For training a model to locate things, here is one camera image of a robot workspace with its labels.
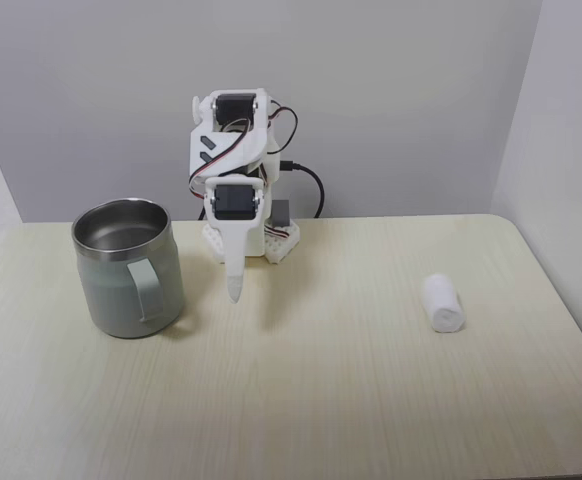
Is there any white gauze dressing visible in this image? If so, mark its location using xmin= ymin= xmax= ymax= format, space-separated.
xmin=420 ymin=272 xmax=463 ymax=335

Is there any grey clamp block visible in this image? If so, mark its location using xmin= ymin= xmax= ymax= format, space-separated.
xmin=272 ymin=199 xmax=293 ymax=227

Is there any grey-green steel mug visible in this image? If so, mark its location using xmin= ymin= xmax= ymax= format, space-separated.
xmin=71 ymin=197 xmax=186 ymax=340

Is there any black power cable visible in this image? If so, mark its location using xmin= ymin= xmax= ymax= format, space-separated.
xmin=279 ymin=159 xmax=326 ymax=220

